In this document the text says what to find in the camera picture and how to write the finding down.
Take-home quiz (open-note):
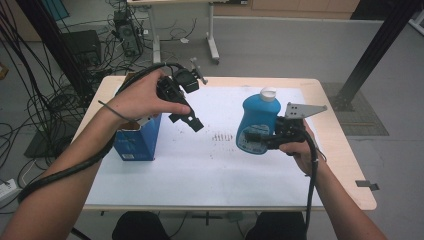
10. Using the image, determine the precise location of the white power strip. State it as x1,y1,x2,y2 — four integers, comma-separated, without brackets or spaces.
0,178,19,202

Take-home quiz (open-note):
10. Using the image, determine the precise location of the blue cardboard box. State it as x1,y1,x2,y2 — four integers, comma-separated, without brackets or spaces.
113,73,164,162

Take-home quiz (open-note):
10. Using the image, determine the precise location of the person's leg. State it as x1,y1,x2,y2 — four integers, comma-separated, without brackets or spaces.
111,211,172,240
244,211,308,240

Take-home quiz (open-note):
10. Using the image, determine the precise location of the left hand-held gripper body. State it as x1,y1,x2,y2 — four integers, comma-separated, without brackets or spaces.
156,57,209,117

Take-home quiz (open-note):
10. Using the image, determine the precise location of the thick black gripper cable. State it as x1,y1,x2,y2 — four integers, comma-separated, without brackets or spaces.
300,130,320,240
18,62,188,203

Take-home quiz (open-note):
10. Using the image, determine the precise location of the white desk frame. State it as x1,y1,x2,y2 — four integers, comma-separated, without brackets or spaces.
127,0,222,67

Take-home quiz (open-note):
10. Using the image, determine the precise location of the teal panel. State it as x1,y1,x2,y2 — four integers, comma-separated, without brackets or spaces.
39,0,71,22

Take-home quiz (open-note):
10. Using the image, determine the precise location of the black metal stand pole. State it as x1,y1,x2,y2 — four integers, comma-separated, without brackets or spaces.
14,0,96,101
328,0,424,113

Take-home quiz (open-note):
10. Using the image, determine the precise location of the person's right hand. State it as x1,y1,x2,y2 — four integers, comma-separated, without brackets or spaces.
279,120,330,178

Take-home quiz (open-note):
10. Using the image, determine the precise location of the black box on floor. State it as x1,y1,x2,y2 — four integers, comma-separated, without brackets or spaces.
60,29,103,68

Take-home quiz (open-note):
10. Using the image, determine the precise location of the black computer tower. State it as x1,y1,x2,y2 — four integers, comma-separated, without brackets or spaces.
112,9,144,58

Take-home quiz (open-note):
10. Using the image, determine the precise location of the blue bottle with white cap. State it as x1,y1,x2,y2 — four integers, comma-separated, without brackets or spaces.
235,86,282,156

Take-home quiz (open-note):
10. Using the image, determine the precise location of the person's left hand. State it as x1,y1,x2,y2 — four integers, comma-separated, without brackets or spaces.
106,68,193,126

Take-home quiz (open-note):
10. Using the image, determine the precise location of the thin grey wrist cable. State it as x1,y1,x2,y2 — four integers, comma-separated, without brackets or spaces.
315,145,328,163
97,99,138,123

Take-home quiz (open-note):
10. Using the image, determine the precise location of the white table mat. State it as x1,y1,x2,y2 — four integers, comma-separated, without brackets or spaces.
85,85,324,208

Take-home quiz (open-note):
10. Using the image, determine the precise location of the black tape strip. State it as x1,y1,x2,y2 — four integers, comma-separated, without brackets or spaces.
354,179,381,192

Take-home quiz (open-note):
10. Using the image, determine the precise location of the tangle of black floor cables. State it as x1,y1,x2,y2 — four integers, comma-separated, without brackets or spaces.
0,0,199,215

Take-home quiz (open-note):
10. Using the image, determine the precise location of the wooden cabinet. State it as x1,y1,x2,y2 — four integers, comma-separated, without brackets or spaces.
213,0,362,20

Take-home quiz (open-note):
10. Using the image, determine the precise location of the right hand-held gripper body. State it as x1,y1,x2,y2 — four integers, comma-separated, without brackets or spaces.
265,102,328,151

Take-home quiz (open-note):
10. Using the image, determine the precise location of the person's left leg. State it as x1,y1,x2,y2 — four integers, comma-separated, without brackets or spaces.
111,211,172,240

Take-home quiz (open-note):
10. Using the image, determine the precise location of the person's right leg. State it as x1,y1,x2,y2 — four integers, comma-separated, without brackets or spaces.
244,211,308,240

